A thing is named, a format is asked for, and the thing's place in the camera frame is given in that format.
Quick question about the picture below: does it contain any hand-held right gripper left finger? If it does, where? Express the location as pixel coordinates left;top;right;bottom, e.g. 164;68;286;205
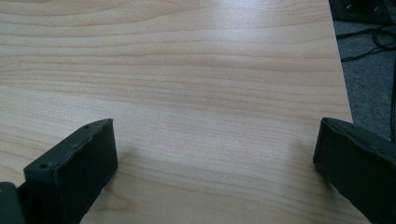
22;118;119;224

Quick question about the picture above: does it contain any black floor cable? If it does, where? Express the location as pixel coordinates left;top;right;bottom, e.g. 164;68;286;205
335;25;396;63

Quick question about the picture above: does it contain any black metal stand base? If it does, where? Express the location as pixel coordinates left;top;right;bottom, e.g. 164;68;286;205
328;0;396;25

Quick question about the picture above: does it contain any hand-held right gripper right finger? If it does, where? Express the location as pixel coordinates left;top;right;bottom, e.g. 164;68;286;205
312;117;396;224

